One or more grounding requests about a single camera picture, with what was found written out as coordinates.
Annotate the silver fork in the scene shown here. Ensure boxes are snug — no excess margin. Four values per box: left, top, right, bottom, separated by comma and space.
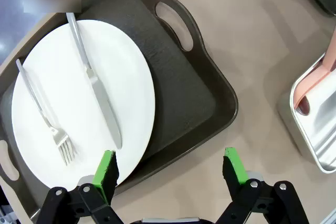
15, 58, 77, 166

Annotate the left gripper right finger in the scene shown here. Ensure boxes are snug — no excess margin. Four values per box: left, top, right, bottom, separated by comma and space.
215, 147, 309, 224

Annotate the pink lint roller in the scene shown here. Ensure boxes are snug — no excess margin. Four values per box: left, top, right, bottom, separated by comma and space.
293, 26, 336, 116

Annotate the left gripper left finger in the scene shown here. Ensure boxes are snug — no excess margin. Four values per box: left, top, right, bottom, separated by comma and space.
35, 150, 125, 224

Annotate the silver table knife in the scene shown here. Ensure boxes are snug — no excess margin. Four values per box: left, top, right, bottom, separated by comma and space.
65, 12, 123, 150

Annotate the dark grey serving tray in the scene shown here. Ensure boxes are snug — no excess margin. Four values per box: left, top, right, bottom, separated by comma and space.
0, 0, 239, 222

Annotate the stainless steel rectangular container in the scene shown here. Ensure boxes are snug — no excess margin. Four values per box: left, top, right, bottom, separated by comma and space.
278, 53, 336, 174

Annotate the white round plate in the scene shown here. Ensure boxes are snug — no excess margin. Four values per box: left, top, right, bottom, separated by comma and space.
11, 19, 156, 190

